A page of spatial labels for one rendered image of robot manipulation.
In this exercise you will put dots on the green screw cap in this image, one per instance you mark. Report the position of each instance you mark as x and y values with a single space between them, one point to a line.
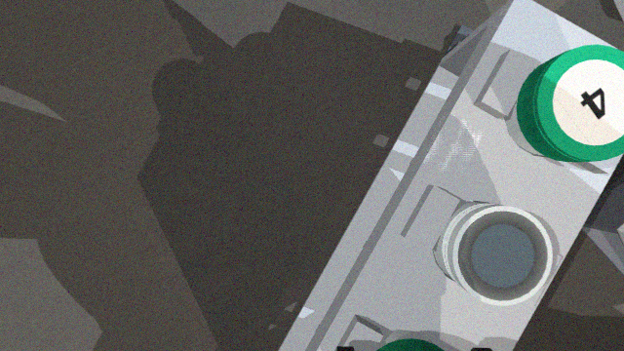
570 108
410 344

